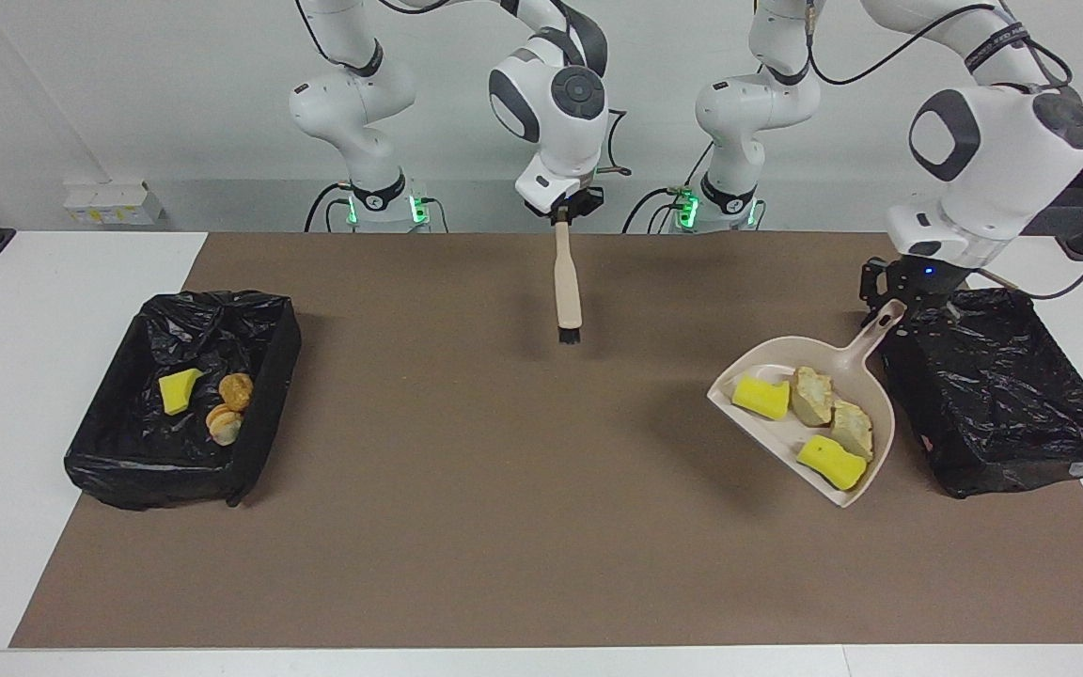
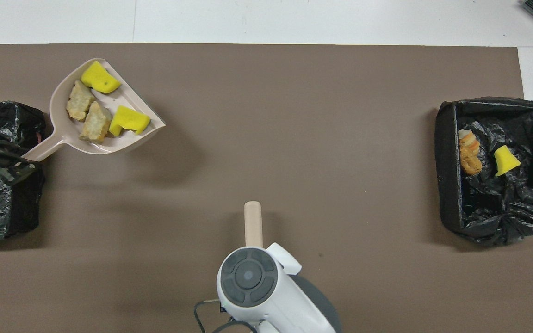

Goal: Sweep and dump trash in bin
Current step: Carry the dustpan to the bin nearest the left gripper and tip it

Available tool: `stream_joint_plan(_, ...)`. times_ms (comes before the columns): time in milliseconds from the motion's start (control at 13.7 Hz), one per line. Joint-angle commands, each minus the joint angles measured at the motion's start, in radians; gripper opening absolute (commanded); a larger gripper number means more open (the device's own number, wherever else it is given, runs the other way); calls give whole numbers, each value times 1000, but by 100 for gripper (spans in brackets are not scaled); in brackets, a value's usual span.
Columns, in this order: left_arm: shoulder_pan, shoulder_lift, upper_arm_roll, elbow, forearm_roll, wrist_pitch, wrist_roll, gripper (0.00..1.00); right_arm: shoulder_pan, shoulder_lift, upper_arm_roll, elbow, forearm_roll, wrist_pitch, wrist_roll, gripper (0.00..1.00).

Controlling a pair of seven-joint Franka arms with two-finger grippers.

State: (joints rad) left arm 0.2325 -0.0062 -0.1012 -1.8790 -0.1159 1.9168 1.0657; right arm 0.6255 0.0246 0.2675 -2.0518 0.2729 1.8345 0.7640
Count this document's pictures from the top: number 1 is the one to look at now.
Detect notched yellow sponge piece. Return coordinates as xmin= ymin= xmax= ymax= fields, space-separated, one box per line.
xmin=731 ymin=376 xmax=792 ymax=421

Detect white wall socket box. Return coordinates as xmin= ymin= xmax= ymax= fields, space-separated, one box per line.
xmin=62 ymin=179 xmax=166 ymax=227

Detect black base cable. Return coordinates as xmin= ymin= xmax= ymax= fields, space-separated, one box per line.
xmin=305 ymin=183 xmax=354 ymax=233
xmin=623 ymin=186 xmax=693 ymax=234

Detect beige plastic dustpan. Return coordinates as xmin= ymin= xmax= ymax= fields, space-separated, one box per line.
xmin=707 ymin=299 xmax=907 ymax=509

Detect black bag-lined bin pink spot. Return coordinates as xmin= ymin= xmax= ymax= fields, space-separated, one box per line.
xmin=871 ymin=287 xmax=1083 ymax=499

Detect yellow sponge wedge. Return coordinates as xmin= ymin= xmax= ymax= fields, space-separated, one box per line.
xmin=158 ymin=368 xmax=204 ymax=416

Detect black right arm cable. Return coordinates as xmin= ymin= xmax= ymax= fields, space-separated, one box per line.
xmin=596 ymin=108 xmax=633 ymax=180

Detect cream and orange foam chunk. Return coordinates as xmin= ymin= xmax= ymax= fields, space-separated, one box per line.
xmin=205 ymin=404 xmax=244 ymax=447

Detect brown table mat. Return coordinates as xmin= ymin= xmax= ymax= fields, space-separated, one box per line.
xmin=8 ymin=231 xmax=1083 ymax=650

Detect beige hand brush black bristles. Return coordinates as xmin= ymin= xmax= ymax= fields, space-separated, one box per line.
xmin=553 ymin=220 xmax=584 ymax=344

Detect brown bread-like foam chunk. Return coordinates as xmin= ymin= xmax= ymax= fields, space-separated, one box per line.
xmin=218 ymin=372 xmax=255 ymax=413

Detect yellow sponge piece black dot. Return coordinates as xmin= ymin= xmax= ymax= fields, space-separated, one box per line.
xmin=795 ymin=434 xmax=869 ymax=492

